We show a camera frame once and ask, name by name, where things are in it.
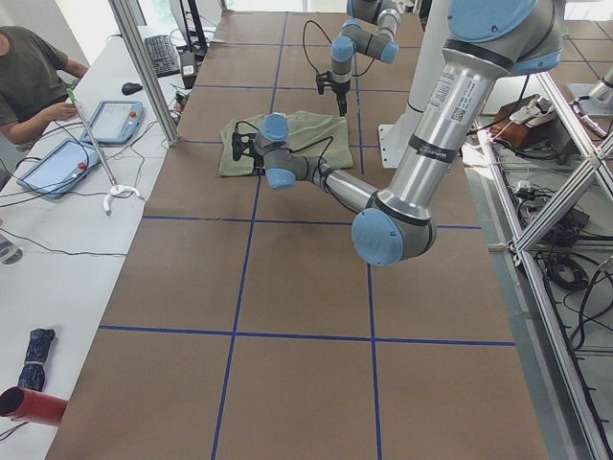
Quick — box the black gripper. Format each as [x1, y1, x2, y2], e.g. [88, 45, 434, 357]
[332, 81, 350, 117]
[253, 155, 265, 176]

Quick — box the olive green long-sleeve shirt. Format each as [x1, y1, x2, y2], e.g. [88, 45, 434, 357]
[217, 110, 353, 177]

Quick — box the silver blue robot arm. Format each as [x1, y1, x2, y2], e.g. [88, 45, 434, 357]
[327, 0, 401, 116]
[233, 1, 565, 266]

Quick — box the black power brick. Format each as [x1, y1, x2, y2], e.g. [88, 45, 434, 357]
[179, 51, 198, 89]

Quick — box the black computer keyboard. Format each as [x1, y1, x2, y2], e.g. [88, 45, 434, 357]
[144, 34, 180, 78]

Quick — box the silver reacher grabber stick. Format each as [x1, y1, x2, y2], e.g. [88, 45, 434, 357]
[66, 88, 145, 216]

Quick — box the far blue teach pendant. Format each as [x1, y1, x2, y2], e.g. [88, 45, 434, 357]
[88, 101, 145, 146]

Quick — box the blue teach pendant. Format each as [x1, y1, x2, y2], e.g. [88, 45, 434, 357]
[88, 101, 145, 146]
[17, 139, 100, 199]

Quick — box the black computer mouse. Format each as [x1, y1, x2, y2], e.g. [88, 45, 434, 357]
[121, 82, 143, 96]

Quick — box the brown box with white device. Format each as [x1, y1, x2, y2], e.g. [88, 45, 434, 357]
[489, 95, 557, 149]

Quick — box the near blue teach pendant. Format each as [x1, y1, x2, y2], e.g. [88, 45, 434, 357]
[17, 139, 100, 199]

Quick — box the seated person in grey shirt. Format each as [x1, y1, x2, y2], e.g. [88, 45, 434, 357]
[1, 26, 88, 146]

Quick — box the folded dark blue umbrella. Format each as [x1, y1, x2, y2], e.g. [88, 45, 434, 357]
[17, 328, 56, 392]

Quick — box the red cylinder tube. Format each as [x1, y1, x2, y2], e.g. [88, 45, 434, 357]
[1, 386, 68, 426]

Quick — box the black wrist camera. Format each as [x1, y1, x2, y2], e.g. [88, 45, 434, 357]
[231, 132, 256, 162]
[315, 71, 333, 95]

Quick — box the aluminium frame post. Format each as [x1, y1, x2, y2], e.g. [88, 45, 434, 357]
[108, 0, 179, 147]

